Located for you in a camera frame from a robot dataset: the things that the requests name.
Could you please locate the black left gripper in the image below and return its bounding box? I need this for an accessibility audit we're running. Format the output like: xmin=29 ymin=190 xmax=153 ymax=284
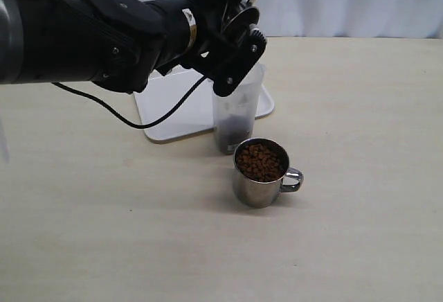
xmin=156 ymin=0 xmax=267 ymax=97

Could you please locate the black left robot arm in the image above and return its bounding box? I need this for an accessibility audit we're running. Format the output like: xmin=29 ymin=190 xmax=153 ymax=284
xmin=1 ymin=0 xmax=266 ymax=97

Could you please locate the clear plastic tall container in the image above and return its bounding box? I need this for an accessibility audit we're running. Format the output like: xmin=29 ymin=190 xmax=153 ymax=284
xmin=213 ymin=63 xmax=264 ymax=154

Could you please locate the white plastic tray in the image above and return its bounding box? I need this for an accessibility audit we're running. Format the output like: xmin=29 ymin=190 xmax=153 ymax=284
xmin=134 ymin=67 xmax=275 ymax=143

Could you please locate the right steel mug with kibble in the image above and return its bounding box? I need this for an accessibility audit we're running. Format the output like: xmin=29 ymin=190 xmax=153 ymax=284
xmin=233 ymin=137 xmax=304 ymax=208

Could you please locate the black cable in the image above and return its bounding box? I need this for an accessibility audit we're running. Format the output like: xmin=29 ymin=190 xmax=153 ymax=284
xmin=51 ymin=75 xmax=208 ymax=130

